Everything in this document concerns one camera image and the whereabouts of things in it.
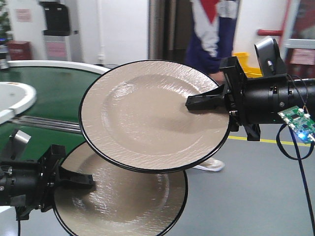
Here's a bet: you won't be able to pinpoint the black water dispenser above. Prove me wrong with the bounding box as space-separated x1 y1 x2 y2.
38 0 83 62

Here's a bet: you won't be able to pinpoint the yellow mop bucket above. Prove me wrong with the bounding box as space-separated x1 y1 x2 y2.
232 52 263 79

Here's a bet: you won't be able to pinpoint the white inner conveyor ring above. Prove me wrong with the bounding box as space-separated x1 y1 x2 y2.
0 82 37 125

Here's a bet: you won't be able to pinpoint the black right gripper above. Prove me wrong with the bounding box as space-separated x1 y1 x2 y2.
185 56 296 142

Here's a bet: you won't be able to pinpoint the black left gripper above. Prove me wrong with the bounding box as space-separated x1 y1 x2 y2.
0 145 95 220

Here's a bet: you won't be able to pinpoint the pink wall notice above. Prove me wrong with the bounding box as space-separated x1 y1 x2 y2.
15 9 32 22

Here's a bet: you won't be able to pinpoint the green circuit board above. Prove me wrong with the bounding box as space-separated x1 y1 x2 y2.
278 106 315 144

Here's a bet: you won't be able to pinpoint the red fire extinguisher box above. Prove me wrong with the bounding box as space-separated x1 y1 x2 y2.
7 40 32 60

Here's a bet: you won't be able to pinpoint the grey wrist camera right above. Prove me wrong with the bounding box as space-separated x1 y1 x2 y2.
254 36 287 77

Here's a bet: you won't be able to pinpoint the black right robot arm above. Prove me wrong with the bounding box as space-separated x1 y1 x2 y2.
186 57 315 144

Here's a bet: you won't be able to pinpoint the beige plate black rim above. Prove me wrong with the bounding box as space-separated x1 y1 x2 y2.
54 143 188 236
79 60 229 173

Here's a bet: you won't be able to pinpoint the white outer conveyor rim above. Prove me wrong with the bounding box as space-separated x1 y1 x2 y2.
7 60 110 75

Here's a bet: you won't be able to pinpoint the steel conveyor rollers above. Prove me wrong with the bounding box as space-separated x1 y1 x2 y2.
9 116 82 134

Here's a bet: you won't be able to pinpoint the person in blue tracksuit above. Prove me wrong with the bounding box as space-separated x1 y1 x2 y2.
184 0 241 173

